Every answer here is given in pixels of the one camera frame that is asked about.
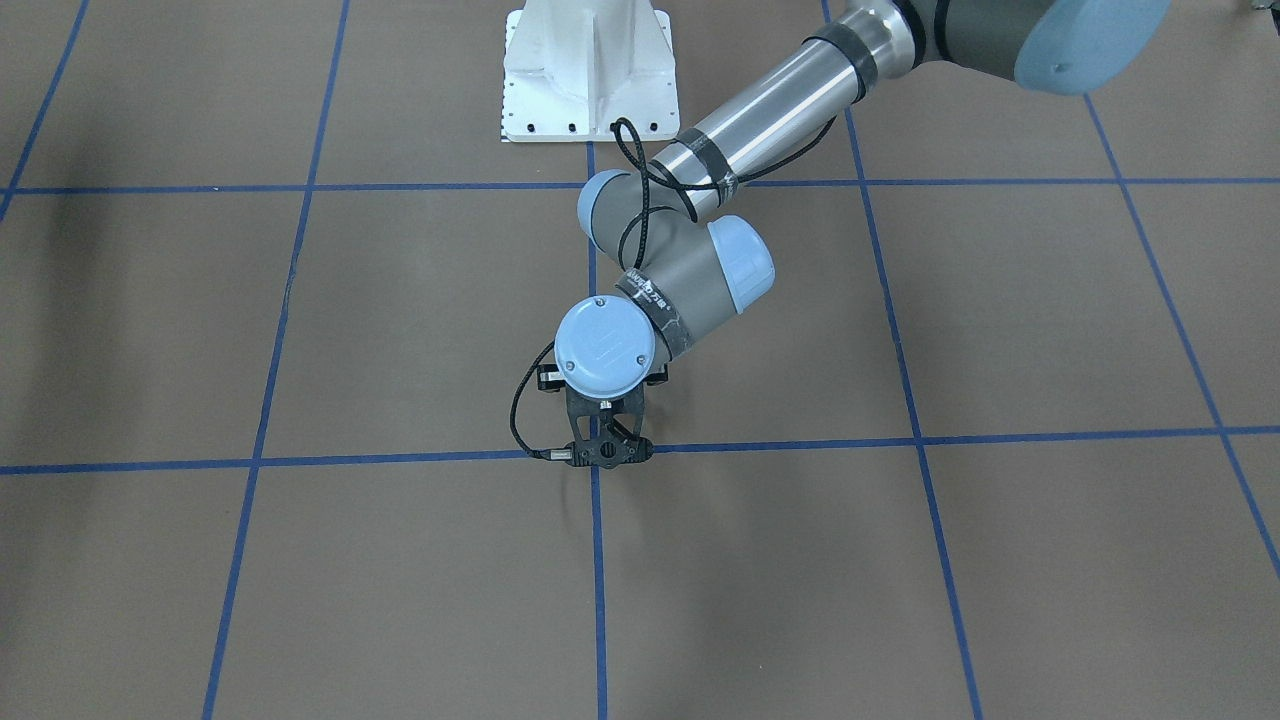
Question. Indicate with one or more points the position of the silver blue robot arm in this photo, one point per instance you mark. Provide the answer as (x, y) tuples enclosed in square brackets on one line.
[(685, 274)]

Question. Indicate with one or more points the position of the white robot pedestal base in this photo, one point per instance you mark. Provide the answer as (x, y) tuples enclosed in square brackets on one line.
[(573, 67)]

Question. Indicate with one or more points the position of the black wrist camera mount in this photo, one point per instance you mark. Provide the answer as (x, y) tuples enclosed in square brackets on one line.
[(606, 433)]

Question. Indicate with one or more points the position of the brown paper table cover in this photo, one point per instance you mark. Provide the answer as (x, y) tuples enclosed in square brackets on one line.
[(1001, 442)]

